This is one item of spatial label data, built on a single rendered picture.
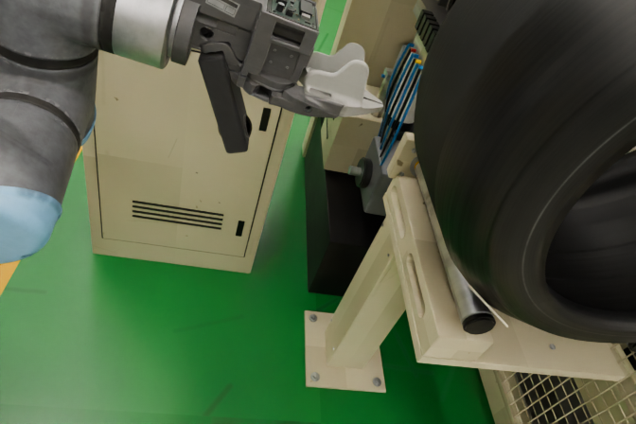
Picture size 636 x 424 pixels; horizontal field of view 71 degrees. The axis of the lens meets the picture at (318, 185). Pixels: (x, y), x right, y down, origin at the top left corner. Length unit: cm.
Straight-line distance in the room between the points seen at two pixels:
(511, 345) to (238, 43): 63
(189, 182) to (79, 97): 93
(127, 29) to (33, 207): 16
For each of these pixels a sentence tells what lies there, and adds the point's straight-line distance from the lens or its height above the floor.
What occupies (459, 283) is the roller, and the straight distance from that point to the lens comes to 69.
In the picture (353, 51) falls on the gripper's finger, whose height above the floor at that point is 119.
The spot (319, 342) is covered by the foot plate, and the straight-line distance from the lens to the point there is 162.
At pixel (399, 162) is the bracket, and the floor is 89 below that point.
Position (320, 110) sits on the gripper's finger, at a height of 115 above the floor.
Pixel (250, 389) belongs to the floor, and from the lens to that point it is 151.
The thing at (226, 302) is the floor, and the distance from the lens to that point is 164.
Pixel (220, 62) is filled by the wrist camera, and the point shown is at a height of 117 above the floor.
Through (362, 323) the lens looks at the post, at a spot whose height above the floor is 29.
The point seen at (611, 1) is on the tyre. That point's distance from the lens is 43.
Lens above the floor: 138
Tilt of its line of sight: 40 degrees down
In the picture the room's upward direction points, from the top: 20 degrees clockwise
